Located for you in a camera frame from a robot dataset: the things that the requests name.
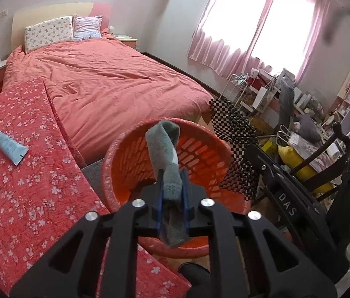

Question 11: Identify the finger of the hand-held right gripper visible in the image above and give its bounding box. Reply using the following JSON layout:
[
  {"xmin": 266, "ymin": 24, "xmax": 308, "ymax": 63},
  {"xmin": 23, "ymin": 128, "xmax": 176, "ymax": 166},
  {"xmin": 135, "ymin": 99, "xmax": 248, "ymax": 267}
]
[{"xmin": 245, "ymin": 144, "xmax": 331, "ymax": 255}]

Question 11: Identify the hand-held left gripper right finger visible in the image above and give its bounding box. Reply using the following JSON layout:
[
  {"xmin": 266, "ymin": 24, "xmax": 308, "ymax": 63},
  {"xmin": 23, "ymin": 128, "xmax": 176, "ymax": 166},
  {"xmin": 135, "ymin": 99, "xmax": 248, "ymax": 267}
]
[{"xmin": 183, "ymin": 169, "xmax": 338, "ymax": 298}]

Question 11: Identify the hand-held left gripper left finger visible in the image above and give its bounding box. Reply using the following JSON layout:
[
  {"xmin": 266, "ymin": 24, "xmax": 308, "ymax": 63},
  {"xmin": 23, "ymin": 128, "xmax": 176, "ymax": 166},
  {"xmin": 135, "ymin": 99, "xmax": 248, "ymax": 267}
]
[{"xmin": 9, "ymin": 170, "xmax": 164, "ymax": 298}]

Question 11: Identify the grey green sock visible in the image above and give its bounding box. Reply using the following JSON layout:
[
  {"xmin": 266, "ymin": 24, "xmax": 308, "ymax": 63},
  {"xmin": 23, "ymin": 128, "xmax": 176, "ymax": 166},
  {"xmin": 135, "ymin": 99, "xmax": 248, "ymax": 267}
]
[{"xmin": 145, "ymin": 119, "xmax": 191, "ymax": 248}]

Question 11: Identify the orange plastic basket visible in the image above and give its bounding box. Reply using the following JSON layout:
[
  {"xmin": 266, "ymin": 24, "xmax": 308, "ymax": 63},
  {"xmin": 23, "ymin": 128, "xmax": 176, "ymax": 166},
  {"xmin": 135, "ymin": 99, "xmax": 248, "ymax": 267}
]
[{"xmin": 101, "ymin": 118, "xmax": 251, "ymax": 258}]

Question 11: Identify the black white checkered cloth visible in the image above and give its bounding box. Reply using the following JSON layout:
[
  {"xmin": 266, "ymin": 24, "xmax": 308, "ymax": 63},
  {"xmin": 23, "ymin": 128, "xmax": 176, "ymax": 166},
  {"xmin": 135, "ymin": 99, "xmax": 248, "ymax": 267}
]
[{"xmin": 209, "ymin": 98, "xmax": 261, "ymax": 201}]

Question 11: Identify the pale blue tube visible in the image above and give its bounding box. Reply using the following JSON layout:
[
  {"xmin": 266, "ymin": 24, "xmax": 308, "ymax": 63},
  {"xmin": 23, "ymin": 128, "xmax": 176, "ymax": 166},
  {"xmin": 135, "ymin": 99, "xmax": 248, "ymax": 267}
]
[{"xmin": 0, "ymin": 129, "xmax": 29, "ymax": 166}]

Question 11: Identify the yellow cushion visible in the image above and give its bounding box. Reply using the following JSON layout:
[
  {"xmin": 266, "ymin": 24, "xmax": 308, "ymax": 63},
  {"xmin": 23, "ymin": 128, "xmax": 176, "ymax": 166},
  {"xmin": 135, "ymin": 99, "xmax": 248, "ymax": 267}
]
[{"xmin": 278, "ymin": 145, "xmax": 334, "ymax": 193}]

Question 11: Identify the dark wooden chair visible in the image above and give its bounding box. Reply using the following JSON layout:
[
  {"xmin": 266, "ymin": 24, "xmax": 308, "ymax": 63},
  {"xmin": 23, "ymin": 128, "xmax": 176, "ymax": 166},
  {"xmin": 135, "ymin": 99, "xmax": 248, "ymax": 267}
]
[{"xmin": 290, "ymin": 122, "xmax": 350, "ymax": 202}]

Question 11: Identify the person's leg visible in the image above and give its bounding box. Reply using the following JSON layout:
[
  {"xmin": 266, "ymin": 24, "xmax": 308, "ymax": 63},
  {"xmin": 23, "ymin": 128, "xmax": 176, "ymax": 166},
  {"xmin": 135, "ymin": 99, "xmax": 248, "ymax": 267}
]
[{"xmin": 178, "ymin": 262, "xmax": 211, "ymax": 289}]

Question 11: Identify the grey garment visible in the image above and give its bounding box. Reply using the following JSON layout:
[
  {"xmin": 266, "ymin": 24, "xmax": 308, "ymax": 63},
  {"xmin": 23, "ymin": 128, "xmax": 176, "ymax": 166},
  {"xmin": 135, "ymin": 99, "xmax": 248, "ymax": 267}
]
[{"xmin": 279, "ymin": 77, "xmax": 296, "ymax": 131}]

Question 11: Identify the bed with pink duvet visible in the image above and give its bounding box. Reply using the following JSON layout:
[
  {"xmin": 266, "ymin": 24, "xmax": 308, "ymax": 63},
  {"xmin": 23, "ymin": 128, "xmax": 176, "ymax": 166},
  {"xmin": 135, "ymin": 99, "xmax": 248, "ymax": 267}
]
[{"xmin": 2, "ymin": 31, "xmax": 214, "ymax": 168}]

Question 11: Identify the pink nightstand with book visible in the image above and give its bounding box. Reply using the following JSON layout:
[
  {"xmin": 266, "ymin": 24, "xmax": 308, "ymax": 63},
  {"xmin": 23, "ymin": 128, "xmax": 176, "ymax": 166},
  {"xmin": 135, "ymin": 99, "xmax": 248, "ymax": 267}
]
[{"xmin": 113, "ymin": 34, "xmax": 139, "ymax": 50}]

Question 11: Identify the pink curtain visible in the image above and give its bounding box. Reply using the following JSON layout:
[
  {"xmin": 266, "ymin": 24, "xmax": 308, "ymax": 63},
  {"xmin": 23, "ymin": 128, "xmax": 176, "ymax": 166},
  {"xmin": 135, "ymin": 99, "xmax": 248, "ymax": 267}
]
[{"xmin": 188, "ymin": 0, "xmax": 332, "ymax": 83}]

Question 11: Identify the pink striped pillow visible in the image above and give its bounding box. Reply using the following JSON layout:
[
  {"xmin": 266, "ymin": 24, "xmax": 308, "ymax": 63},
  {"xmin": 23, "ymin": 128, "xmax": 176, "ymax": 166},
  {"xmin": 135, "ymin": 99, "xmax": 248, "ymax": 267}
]
[{"xmin": 72, "ymin": 14, "xmax": 104, "ymax": 41}]

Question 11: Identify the white floral pillow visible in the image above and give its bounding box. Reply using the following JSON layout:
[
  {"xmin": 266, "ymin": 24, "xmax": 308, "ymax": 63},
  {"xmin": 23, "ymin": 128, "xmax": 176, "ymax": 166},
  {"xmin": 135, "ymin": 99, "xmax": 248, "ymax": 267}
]
[{"xmin": 24, "ymin": 15, "xmax": 74, "ymax": 54}]

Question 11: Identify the beige pink headboard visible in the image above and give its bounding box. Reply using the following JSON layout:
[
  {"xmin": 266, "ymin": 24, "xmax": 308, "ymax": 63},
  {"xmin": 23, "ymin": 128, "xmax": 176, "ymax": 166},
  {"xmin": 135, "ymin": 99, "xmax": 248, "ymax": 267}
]
[{"xmin": 12, "ymin": 2, "xmax": 111, "ymax": 53}]

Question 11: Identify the white wire rack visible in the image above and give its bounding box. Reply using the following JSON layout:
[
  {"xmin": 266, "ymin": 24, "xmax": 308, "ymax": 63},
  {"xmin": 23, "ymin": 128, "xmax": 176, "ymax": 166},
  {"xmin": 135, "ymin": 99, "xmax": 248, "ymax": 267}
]
[{"xmin": 218, "ymin": 74, "xmax": 256, "ymax": 109}]

